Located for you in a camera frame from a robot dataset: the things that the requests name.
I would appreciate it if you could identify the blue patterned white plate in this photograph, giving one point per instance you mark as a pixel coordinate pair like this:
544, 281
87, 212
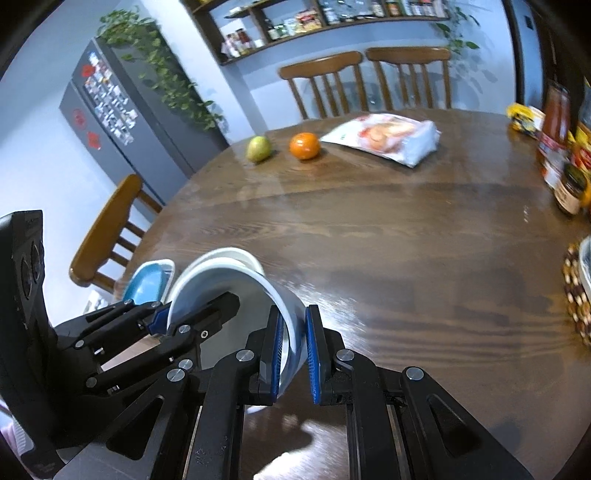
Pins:
157, 263

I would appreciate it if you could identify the wooden chair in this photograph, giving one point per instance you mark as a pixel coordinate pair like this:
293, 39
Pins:
323, 64
106, 230
408, 54

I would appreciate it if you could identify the yellow packet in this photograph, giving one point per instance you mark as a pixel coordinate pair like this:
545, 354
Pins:
526, 120

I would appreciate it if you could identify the red paper decal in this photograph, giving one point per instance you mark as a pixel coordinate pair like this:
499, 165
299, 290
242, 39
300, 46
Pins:
79, 118
95, 140
87, 71

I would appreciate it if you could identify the trailing green plant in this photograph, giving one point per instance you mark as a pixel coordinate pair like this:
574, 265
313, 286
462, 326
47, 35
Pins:
161, 64

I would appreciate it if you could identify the beaded wooden trivet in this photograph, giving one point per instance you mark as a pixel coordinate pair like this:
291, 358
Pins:
575, 295

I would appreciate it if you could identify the orange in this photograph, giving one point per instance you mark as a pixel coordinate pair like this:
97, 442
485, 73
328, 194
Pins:
304, 146

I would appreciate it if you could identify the green pear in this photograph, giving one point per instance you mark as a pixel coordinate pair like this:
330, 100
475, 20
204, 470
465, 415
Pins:
257, 150

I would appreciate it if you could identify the grey refrigerator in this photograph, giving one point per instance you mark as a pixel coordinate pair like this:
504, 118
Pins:
152, 138

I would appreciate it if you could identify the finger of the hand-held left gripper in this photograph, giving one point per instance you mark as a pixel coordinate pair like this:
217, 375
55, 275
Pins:
159, 318
207, 318

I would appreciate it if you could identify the group of fridge photo magnets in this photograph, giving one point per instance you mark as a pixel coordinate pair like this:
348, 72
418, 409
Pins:
113, 101

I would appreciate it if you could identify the grey wall switch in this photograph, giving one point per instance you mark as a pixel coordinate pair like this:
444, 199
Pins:
529, 22

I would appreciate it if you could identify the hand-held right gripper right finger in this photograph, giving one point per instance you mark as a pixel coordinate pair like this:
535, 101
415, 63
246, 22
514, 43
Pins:
312, 355

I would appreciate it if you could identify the small green plant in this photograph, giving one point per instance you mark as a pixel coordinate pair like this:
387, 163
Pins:
455, 32

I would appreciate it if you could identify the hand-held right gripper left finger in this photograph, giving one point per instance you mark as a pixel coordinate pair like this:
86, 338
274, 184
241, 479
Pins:
277, 355

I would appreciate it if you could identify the wooden wall shelf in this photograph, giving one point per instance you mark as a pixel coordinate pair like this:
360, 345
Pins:
323, 30

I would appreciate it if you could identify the row of pantry jars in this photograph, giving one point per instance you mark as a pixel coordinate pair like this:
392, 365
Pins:
304, 21

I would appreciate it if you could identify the yellow and red bottle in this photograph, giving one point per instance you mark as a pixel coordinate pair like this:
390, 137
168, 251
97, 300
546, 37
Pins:
584, 138

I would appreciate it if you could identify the dark lidded glass jar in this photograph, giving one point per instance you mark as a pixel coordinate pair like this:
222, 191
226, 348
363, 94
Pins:
570, 191

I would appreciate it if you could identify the red sauce bottle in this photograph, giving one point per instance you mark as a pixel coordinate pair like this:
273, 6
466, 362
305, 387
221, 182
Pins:
554, 134

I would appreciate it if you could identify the deep white bowl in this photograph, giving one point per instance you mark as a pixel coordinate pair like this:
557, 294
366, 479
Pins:
277, 295

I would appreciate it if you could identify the white snack bag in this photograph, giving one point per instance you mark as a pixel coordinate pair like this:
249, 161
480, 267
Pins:
388, 136

